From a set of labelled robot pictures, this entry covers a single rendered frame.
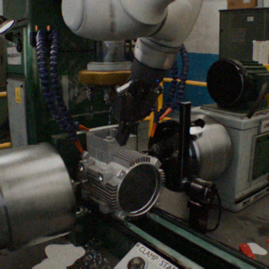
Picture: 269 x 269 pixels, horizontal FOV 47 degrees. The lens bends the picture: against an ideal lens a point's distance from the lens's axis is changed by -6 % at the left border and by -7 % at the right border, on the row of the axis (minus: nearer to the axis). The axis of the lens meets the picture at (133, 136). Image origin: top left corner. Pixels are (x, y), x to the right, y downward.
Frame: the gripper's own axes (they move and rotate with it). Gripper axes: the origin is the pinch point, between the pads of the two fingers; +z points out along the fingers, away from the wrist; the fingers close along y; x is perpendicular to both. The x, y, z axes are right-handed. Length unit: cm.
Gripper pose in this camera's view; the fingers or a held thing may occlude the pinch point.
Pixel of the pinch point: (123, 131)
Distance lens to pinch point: 80.5
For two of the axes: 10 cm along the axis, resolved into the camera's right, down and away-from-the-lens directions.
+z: -3.1, 7.4, 6.0
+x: 5.2, 6.6, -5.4
